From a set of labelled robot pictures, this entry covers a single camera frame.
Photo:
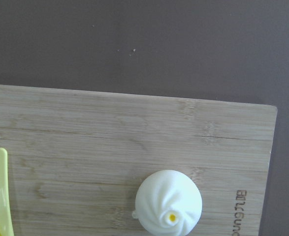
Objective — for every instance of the wooden cutting board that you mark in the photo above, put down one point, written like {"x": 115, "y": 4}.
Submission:
{"x": 76, "y": 159}

